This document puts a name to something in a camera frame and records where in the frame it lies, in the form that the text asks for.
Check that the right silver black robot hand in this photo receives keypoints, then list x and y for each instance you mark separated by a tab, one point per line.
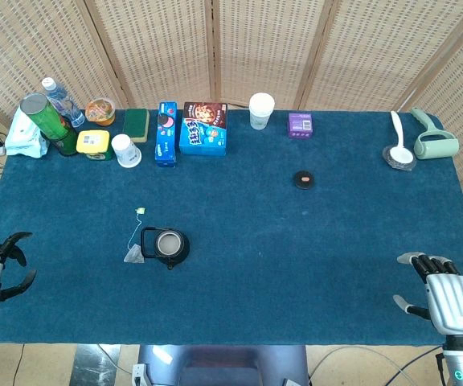
450	297

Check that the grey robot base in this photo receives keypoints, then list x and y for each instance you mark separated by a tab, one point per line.
223	366

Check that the black teapot lid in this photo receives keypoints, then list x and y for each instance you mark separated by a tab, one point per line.
304	181

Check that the white wet wipes pack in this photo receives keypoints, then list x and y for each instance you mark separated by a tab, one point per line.
22	137

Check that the pale green lint roller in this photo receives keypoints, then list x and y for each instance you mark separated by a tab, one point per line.
434	146

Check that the dark round scouring pad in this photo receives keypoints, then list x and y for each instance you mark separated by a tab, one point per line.
388	158

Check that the white plastic spoon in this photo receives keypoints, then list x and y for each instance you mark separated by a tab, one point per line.
401	153

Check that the green chips can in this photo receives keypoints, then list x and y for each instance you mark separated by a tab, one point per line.
46	118

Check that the yellow container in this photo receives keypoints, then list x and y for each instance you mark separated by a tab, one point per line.
93	142

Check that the upturned white paper cup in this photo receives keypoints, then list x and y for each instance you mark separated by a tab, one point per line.
127	153

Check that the clear plastic water bottle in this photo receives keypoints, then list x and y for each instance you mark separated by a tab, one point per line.
66	103

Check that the blue carpet table cover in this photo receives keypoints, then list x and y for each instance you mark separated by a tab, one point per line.
255	249

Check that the orange jelly cup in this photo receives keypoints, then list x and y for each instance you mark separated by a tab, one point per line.
101	112

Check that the green yellow sponge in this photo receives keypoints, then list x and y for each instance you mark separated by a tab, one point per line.
136	122

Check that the blue Oreo box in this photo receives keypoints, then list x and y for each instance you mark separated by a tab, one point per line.
166	136

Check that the purple small box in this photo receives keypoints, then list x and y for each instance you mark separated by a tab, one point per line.
300	125

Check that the blue brown cookie box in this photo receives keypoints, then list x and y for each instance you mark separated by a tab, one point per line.
203	132

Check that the stacked white paper cups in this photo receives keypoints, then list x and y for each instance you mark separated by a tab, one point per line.
261	110

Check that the woven bamboo folding screen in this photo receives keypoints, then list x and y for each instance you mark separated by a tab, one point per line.
255	40

